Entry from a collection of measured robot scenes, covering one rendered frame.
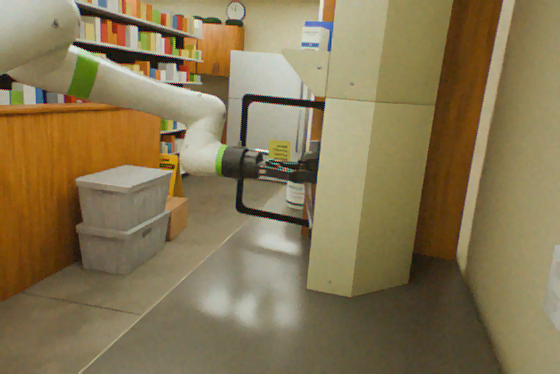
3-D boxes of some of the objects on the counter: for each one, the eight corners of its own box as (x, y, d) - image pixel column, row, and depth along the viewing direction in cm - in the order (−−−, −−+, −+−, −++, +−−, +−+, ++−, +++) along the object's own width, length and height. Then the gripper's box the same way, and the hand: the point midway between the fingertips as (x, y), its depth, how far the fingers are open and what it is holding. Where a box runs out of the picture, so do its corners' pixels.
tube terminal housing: (405, 257, 132) (447, -11, 117) (411, 310, 101) (469, -49, 86) (325, 243, 137) (353, -13, 122) (306, 289, 106) (341, -50, 91)
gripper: (234, 156, 109) (321, 168, 105) (259, 146, 130) (332, 156, 125) (232, 184, 110) (318, 198, 106) (257, 170, 131) (329, 180, 127)
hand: (317, 174), depth 116 cm, fingers closed on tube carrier, 9 cm apart
